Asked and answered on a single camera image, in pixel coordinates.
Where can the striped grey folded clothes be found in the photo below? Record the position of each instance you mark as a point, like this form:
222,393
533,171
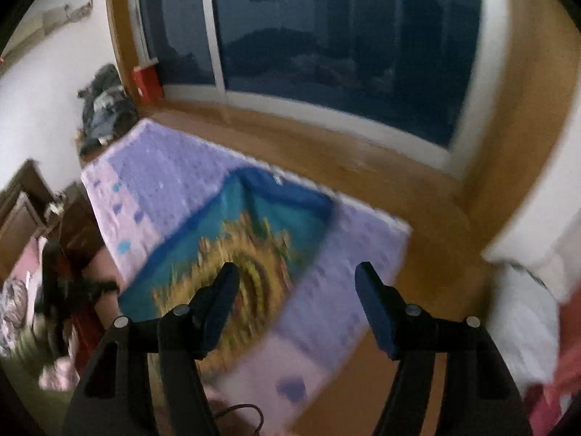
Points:
526,327

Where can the window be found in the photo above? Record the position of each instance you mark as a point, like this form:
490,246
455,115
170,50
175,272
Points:
317,32

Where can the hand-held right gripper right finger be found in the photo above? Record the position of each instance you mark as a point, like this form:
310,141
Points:
376,313

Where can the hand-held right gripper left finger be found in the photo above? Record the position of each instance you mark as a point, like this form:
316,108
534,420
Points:
222,309

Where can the blue printed cloth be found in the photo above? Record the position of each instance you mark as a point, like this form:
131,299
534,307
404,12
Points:
254,236

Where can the wooden cabinet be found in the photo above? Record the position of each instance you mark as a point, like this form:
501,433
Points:
22,218

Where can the pile of dark clothes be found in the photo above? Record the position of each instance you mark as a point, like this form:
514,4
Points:
106,109

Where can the white wall conduit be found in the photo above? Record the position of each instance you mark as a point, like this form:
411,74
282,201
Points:
54,18

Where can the red box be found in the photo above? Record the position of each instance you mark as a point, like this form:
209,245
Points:
147,82

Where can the lavender dotted mat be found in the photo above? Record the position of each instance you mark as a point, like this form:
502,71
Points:
159,168

